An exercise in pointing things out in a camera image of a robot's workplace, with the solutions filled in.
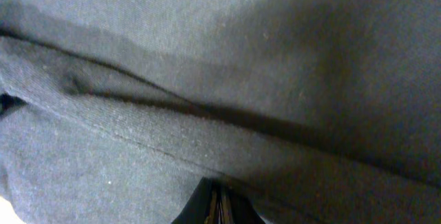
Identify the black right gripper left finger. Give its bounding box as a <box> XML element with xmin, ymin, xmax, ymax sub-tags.
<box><xmin>172</xmin><ymin>178</ymin><xmax>215</xmax><ymax>224</ymax></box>

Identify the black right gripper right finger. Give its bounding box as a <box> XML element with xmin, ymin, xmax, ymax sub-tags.
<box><xmin>219</xmin><ymin>185</ymin><xmax>265</xmax><ymax>224</ymax></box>

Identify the black t-shirt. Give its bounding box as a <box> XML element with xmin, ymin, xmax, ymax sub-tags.
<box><xmin>1</xmin><ymin>0</ymin><xmax>440</xmax><ymax>223</ymax></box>

